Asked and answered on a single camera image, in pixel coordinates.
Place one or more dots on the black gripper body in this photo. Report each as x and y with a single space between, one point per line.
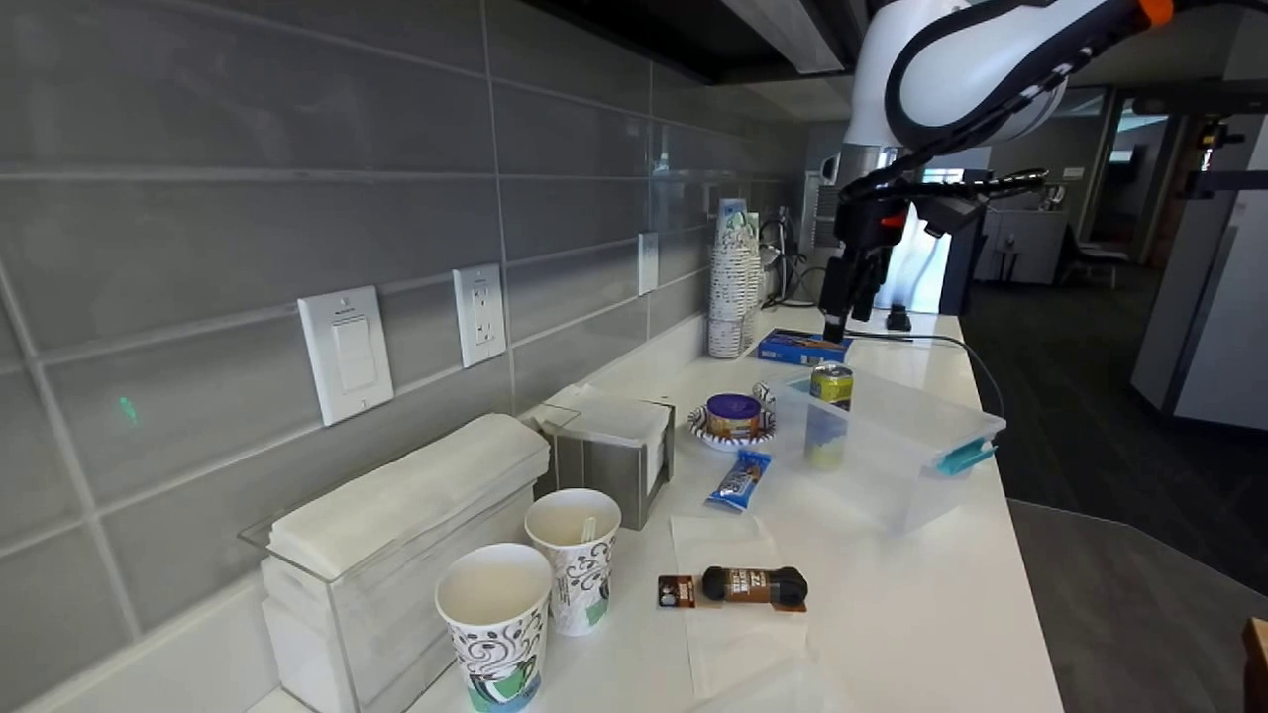
875 222

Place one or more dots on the yellow and blue can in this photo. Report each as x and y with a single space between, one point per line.
833 386

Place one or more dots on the blue snack packet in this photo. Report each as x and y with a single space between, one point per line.
739 480

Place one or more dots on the clear plastic container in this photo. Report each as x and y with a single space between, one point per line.
913 451

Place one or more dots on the blue patterned paper plate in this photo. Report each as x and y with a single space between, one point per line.
800 348

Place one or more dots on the purple round tin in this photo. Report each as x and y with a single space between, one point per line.
734 412

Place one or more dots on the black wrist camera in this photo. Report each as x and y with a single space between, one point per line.
974 192

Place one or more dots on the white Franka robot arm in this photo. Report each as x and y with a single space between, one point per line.
963 67

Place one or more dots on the brown snack bar wrapper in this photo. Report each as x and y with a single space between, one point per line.
745 584

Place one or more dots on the clear flat container lid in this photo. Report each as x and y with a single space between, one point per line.
753 661

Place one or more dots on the metal napkin dispenser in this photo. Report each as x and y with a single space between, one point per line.
617 451

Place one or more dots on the white tall cabinet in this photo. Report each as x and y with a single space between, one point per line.
1212 292

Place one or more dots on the printed white paper cup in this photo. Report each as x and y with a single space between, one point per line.
578 559
498 637

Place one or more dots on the white wall power outlet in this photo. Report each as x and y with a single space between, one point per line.
476 315
648 262

